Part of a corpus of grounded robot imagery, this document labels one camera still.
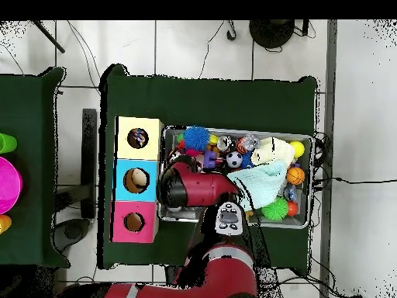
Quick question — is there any blue spiky rubber ball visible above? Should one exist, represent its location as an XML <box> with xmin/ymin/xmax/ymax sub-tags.
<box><xmin>183</xmin><ymin>125</ymin><xmax>211</xmax><ymax>152</ymax></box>

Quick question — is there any mint knitted cloth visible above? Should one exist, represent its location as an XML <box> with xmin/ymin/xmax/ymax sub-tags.
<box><xmin>226</xmin><ymin>160</ymin><xmax>288</xmax><ymax>211</ymax></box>

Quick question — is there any cream knitted cloth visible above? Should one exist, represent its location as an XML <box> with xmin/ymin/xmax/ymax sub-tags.
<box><xmin>250</xmin><ymin>137</ymin><xmax>296</xmax><ymax>168</ymax></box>

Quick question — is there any wooden three-hole sorting box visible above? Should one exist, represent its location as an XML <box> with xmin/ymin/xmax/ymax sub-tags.
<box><xmin>109</xmin><ymin>116</ymin><xmax>164</xmax><ymax>244</ymax></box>

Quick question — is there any small soccer ball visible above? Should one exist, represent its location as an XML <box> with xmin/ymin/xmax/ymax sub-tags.
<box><xmin>225</xmin><ymin>151</ymin><xmax>243</xmax><ymax>169</ymax></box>

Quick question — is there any dark green tablecloth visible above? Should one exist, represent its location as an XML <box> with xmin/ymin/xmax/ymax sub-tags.
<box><xmin>97</xmin><ymin>63</ymin><xmax>319</xmax><ymax>270</ymax></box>
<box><xmin>0</xmin><ymin>66</ymin><xmax>71</xmax><ymax>269</ymax></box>

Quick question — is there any large green spiky ball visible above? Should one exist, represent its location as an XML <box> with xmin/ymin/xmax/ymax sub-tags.
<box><xmin>261</xmin><ymin>196</ymin><xmax>289</xmax><ymax>222</ymax></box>

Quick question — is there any orange basketball toy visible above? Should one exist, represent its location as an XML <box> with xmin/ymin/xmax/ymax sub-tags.
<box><xmin>285</xmin><ymin>166</ymin><xmax>306</xmax><ymax>186</ymax></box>

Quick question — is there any yellow plastic ball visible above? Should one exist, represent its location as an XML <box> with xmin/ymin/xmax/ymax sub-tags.
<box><xmin>289</xmin><ymin>140</ymin><xmax>306</xmax><ymax>159</ymax></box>

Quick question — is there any black stand bar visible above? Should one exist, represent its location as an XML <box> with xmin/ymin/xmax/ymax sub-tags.
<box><xmin>81</xmin><ymin>108</ymin><xmax>98</xmax><ymax>220</ymax></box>

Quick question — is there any grey round base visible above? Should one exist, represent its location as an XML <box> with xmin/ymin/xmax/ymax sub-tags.
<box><xmin>51</xmin><ymin>217</ymin><xmax>91</xmax><ymax>253</ymax></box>

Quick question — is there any black round stand base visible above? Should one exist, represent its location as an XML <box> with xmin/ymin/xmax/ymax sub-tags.
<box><xmin>248</xmin><ymin>19</ymin><xmax>295</xmax><ymax>50</ymax></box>

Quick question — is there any pink plastic bowl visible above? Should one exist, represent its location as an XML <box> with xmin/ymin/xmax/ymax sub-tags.
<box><xmin>0</xmin><ymin>155</ymin><xmax>23</xmax><ymax>215</ymax></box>

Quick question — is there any green plastic cup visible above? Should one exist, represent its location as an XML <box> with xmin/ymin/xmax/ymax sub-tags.
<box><xmin>0</xmin><ymin>132</ymin><xmax>19</xmax><ymax>155</ymax></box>

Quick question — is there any black rod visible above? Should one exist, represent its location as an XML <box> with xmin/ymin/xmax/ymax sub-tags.
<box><xmin>31</xmin><ymin>19</ymin><xmax>66</xmax><ymax>54</ymax></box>

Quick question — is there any orange plastic toy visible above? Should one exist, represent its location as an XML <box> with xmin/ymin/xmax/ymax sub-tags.
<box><xmin>0</xmin><ymin>213</ymin><xmax>12</xmax><ymax>234</ymax></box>

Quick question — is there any wire mesh bin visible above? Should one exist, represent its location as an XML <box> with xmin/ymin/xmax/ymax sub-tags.
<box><xmin>157</xmin><ymin>124</ymin><xmax>315</xmax><ymax>230</ymax></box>

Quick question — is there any black cable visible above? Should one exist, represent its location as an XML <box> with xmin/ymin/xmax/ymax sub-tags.
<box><xmin>312</xmin><ymin>175</ymin><xmax>397</xmax><ymax>185</ymax></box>

